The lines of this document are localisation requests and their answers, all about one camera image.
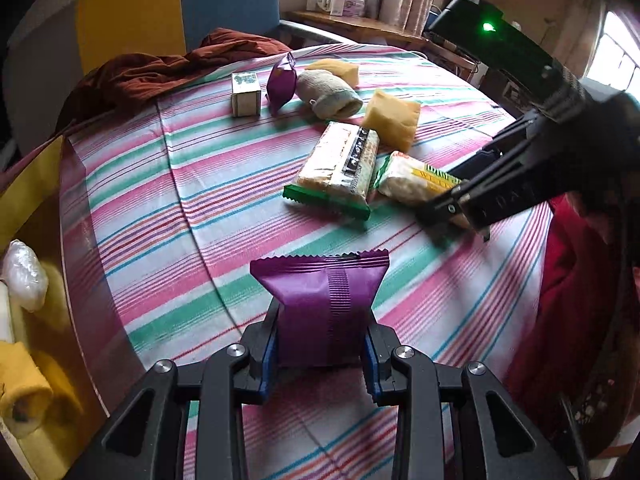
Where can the grey yellow blue headboard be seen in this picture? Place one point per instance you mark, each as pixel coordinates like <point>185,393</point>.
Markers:
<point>57,42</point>

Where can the beige sock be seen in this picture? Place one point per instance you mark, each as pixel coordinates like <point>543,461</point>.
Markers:
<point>328,96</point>

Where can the wooden side table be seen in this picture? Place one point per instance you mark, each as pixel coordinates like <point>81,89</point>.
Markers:
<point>359,29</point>

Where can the yellow sponge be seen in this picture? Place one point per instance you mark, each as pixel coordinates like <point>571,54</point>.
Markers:
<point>394,120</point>
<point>347,71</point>

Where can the cracker packet black label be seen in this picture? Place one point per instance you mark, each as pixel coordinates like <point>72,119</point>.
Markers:
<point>338,172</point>

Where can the person right hand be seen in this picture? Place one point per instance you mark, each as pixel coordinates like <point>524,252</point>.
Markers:
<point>591,232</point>

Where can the grey bed rail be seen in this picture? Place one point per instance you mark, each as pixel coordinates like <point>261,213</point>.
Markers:
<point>295,35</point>

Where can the striped bed sheet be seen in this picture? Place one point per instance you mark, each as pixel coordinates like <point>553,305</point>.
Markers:
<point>163,212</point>

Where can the rust red blanket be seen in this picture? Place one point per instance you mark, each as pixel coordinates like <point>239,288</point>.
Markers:
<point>127,82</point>

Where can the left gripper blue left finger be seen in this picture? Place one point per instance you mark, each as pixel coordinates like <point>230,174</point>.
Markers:
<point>261,342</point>

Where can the purple snack packet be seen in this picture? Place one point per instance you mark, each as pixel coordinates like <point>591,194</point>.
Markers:
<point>325,304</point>
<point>281,84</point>

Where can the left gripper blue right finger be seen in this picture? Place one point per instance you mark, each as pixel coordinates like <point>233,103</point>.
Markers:
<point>376,359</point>

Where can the white plastic bag bundle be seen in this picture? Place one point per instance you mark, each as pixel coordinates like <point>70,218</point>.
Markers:
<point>24,276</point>

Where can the green label cracker packet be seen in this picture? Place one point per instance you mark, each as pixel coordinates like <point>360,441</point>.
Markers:
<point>410,181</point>

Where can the gold lined maroon box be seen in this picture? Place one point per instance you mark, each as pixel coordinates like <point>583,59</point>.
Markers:
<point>30,213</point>

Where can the small green white box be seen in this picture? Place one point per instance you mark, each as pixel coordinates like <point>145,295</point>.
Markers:
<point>246,94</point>

